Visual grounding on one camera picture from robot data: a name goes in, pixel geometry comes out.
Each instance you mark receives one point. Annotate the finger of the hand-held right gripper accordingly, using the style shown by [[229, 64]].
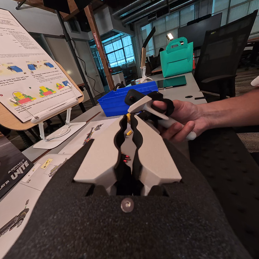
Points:
[[139, 104]]

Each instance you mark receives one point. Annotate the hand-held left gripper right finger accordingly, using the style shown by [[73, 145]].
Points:
[[155, 159]]

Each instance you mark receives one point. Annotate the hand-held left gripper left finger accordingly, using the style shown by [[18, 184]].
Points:
[[97, 159]]

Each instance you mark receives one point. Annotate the single yellow toy pin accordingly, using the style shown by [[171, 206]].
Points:
[[128, 117]]

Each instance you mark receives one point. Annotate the person's right forearm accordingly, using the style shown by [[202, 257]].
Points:
[[228, 107]]

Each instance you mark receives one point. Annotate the toy car set box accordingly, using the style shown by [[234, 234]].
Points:
[[12, 168]]

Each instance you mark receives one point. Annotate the person's right hand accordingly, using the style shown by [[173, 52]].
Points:
[[188, 115]]

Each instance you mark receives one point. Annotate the dark green notebook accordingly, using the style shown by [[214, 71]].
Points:
[[172, 82]]

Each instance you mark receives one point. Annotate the blue plastic bin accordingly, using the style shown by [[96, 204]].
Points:
[[113, 103]]

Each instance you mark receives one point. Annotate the white cabinet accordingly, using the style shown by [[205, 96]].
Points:
[[118, 78]]

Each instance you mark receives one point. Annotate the round desk grommet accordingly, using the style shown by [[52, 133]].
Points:
[[190, 96]]

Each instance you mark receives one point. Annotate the building instruction booklet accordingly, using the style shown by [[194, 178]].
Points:
[[105, 125]]

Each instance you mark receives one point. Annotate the teal felt bag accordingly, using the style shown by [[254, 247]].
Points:
[[178, 62]]

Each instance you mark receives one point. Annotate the black flat strip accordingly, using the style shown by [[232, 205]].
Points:
[[200, 98]]

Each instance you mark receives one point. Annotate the orange traffic cone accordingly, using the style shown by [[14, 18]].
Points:
[[193, 61]]

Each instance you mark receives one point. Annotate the black dimpled mat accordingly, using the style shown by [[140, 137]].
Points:
[[222, 182]]

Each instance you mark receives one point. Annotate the large black screen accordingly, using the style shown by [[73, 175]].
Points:
[[194, 34]]

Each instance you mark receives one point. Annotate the wooden pillar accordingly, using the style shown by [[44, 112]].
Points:
[[97, 40]]

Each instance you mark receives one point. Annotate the black office chair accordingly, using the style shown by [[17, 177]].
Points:
[[222, 50]]

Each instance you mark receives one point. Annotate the black stand pole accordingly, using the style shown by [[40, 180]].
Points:
[[70, 44]]

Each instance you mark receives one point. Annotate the printed instruction sheet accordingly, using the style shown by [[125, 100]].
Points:
[[30, 70]]

